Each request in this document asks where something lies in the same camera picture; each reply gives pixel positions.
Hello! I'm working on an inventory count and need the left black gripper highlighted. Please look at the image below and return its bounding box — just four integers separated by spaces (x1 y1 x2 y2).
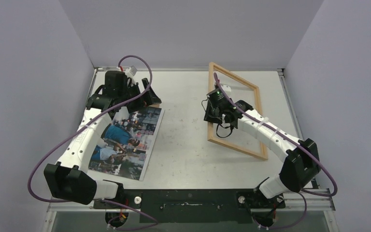
118 78 161 113

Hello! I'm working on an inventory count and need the colour photo print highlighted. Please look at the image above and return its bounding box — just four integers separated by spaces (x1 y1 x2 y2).
88 107 164 181

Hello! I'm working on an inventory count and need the wooden picture frame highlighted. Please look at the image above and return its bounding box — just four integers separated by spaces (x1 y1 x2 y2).
204 62 268 160

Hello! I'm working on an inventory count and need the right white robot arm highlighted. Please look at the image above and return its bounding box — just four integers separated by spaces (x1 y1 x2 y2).
204 88 321 207

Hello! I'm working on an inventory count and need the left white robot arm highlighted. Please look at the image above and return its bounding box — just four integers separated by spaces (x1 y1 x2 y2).
43 70 161 208

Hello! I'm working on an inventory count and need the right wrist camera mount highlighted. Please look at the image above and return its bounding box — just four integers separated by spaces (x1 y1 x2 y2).
215 84 232 96

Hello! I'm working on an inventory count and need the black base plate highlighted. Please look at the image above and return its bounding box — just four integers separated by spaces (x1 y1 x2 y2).
94 189 285 226

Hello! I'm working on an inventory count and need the aluminium rail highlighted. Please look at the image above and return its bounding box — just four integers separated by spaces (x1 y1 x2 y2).
47 191 335 212

